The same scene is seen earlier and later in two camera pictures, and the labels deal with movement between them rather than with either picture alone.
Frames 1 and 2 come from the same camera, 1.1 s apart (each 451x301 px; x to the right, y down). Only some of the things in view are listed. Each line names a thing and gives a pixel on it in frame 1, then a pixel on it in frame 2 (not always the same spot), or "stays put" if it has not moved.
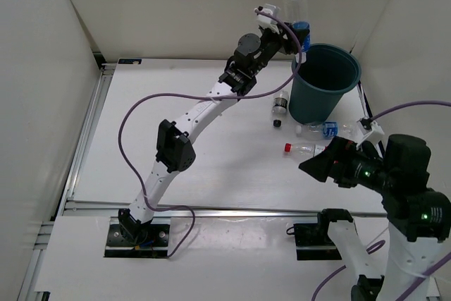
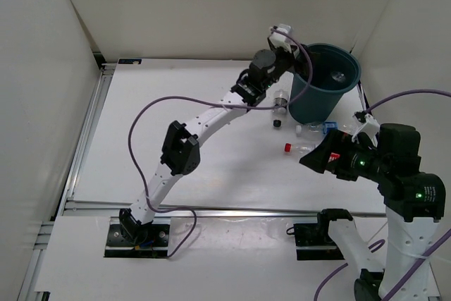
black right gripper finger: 321,166 → 318,158
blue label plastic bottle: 297,13 → 338,76
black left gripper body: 273,40 → 285,60
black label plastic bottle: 280,106 stays put
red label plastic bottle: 304,150 stays put
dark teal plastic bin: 329,72 stays put
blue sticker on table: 130,60 stays put
